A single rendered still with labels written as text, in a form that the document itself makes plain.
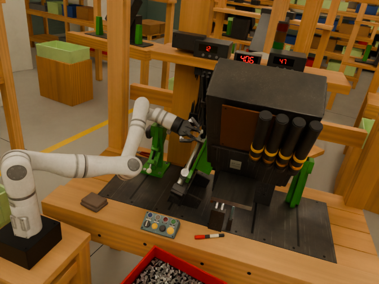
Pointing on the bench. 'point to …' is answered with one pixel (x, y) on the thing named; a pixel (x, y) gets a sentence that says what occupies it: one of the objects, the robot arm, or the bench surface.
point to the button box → (161, 225)
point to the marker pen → (208, 236)
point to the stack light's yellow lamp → (280, 37)
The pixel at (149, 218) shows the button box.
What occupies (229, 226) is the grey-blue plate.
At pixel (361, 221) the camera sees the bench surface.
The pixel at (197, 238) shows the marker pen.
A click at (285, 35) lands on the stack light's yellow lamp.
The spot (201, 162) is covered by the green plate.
